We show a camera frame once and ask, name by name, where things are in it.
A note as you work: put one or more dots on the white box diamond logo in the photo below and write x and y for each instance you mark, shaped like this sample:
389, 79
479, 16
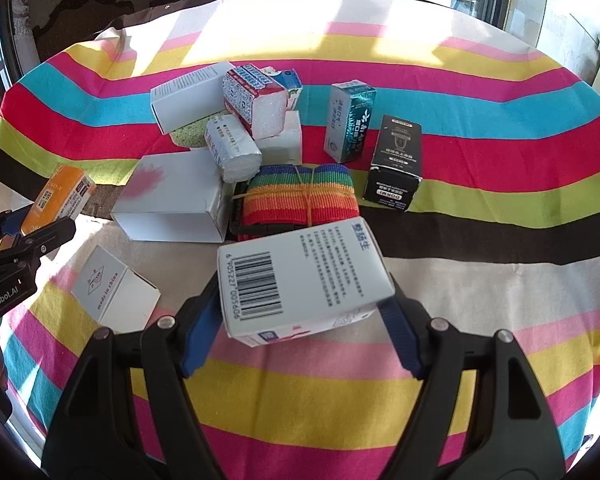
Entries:
110, 290

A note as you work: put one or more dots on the plain white box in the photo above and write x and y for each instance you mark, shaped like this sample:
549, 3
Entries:
282, 142

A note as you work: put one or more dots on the teal box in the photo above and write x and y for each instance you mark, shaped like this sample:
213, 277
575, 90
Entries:
347, 122

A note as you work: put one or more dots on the rainbow striped folded cloth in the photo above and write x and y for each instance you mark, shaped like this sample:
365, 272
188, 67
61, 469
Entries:
300, 195

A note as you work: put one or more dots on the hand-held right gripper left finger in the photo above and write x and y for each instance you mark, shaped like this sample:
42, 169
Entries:
200, 332

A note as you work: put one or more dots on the orange box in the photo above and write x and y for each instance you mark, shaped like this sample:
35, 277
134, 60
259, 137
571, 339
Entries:
60, 197

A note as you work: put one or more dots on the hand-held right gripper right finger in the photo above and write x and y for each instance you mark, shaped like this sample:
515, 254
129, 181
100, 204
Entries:
400, 337

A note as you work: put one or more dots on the dark wooden furniture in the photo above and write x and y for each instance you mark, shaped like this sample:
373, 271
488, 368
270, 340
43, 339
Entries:
80, 15

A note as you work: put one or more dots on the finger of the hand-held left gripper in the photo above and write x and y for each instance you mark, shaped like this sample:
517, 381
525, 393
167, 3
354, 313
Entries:
11, 224
50, 234

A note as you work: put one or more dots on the small wrapped white sponge pack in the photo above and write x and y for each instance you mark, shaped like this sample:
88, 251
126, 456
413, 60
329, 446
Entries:
232, 147

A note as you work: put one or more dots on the striped tablecloth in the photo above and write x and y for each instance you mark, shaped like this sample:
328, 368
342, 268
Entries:
430, 240

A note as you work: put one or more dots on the white barcode box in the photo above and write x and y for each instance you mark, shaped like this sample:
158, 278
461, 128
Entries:
300, 280

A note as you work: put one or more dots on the blue white carton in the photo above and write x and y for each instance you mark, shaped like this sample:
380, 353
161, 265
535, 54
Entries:
289, 85

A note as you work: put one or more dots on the green sponge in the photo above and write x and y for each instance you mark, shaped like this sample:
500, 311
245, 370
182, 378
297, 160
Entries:
187, 136

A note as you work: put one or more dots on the black box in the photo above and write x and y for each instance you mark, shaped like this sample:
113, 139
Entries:
395, 162

